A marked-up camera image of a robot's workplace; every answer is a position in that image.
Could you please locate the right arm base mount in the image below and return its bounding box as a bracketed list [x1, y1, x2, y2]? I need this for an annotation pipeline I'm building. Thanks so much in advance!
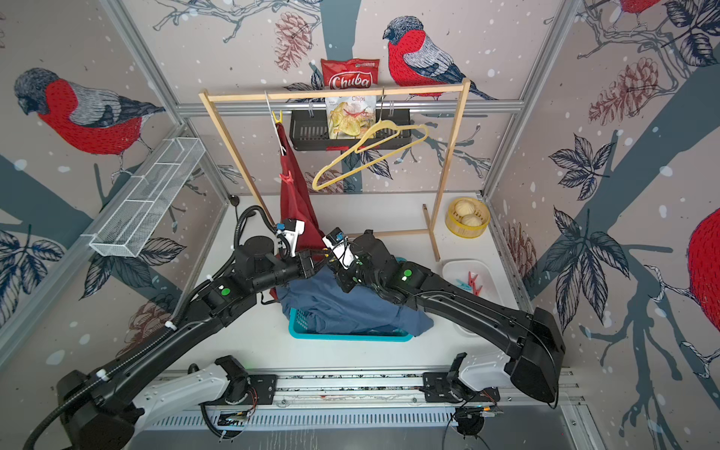
[420, 372, 501, 404]

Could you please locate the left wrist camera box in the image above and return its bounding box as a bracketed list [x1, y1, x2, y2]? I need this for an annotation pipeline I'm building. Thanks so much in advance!
[276, 219, 305, 257]

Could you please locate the yellow upper clothespin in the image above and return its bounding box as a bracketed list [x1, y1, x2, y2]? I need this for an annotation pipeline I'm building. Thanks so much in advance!
[271, 111, 283, 125]

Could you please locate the yellow chips bag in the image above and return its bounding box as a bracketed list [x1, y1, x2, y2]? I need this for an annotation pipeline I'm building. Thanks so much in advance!
[325, 96, 377, 140]

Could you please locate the white plastic tray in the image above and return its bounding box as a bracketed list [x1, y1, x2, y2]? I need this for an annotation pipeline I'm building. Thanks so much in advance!
[442, 260, 504, 306]

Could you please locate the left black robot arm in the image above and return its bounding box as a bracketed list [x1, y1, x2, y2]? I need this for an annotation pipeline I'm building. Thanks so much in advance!
[24, 205, 328, 449]

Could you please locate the white wire hanger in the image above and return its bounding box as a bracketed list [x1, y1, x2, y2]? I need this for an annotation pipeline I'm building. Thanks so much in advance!
[264, 92, 286, 156]

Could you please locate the red Chuba snack bag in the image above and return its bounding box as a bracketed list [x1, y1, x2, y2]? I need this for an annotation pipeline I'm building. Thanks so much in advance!
[321, 58, 380, 90]

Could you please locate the yellow plastic hanger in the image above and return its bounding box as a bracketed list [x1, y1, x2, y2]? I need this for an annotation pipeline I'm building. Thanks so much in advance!
[312, 120, 429, 191]

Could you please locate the light blue clothespin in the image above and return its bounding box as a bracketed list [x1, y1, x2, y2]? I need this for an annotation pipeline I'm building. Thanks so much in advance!
[456, 279, 473, 293]

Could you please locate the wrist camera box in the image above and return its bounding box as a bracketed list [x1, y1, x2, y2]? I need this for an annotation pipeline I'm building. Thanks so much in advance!
[276, 219, 305, 257]
[322, 228, 356, 270]

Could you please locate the slate blue t-shirt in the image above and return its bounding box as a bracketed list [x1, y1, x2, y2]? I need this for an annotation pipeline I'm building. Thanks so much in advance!
[274, 263, 435, 337]

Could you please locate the teal plastic basket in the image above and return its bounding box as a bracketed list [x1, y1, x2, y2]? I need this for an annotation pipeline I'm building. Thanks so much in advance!
[288, 255, 414, 342]

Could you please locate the dark red t-shirt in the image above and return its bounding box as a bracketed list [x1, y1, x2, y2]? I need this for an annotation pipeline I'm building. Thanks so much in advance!
[269, 120, 327, 302]

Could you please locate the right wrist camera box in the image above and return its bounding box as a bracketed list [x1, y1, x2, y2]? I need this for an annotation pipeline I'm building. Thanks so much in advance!
[322, 228, 356, 270]

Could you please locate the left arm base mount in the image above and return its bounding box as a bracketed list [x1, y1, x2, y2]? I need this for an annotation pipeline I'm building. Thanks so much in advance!
[215, 374, 279, 406]

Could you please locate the white wire shelf basket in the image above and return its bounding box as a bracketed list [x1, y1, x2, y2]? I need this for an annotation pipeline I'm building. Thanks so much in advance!
[89, 137, 206, 258]

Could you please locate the red clothespin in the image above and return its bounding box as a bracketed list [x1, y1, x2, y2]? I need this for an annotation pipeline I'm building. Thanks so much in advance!
[467, 272, 483, 296]

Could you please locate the wooden clothes rack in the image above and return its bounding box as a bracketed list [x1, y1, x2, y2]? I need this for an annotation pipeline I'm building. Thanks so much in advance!
[199, 79, 471, 262]

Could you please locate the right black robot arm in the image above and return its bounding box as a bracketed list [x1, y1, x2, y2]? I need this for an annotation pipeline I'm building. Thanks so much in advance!
[324, 228, 566, 405]

